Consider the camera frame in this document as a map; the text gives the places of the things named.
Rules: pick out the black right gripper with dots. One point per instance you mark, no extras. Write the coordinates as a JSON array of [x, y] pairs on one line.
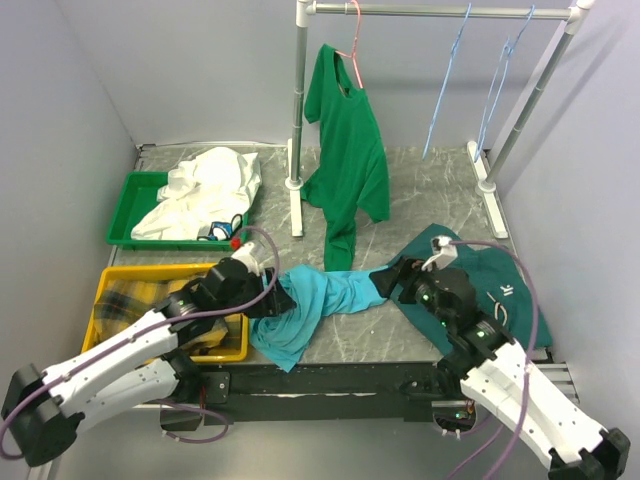
[[405, 273]]

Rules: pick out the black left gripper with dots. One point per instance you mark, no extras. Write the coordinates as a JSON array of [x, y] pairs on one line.
[[274, 303]]

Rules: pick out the light blue t shirt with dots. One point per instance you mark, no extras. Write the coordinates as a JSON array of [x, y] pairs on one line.
[[284, 338]]

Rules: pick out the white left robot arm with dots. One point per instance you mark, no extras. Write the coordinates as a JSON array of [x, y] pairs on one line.
[[45, 411]]

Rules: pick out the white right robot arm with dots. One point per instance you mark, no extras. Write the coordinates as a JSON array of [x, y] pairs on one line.
[[489, 366]]

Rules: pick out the green t shirt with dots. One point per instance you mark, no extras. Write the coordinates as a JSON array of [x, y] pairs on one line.
[[353, 173]]

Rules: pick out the white shirt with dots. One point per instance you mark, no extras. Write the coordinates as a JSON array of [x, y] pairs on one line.
[[213, 186]]

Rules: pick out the yellow plastic bin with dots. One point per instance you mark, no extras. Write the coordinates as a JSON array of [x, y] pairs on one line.
[[168, 272]]

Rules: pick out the blue white small item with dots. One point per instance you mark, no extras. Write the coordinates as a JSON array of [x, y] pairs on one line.
[[221, 230]]

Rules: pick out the grey white clothes rack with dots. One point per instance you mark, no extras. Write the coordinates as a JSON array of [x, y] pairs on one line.
[[485, 173]]

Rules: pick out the yellow plaid cloth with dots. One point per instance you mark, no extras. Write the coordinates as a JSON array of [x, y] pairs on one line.
[[124, 301]]

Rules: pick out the green plastic tray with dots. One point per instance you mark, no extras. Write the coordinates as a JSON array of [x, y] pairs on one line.
[[137, 199]]

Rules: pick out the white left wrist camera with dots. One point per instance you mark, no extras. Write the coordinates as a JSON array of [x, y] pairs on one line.
[[253, 255]]

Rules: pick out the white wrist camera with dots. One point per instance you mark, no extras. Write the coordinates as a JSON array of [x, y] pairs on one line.
[[444, 252], [253, 255]]

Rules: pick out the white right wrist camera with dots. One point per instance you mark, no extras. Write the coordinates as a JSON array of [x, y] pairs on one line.
[[444, 252]]

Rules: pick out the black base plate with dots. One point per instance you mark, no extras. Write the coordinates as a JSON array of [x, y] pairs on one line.
[[411, 391]]

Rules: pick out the pink wire hanger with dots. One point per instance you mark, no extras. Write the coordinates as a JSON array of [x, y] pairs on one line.
[[354, 49]]

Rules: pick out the blue wire hanger left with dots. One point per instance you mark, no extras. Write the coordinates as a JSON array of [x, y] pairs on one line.
[[444, 84]]

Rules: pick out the blue wire hanger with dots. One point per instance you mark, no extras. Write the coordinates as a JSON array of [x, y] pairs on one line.
[[497, 84], [444, 84]]

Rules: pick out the blue wire hanger right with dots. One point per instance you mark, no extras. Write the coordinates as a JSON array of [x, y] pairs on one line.
[[497, 84]]

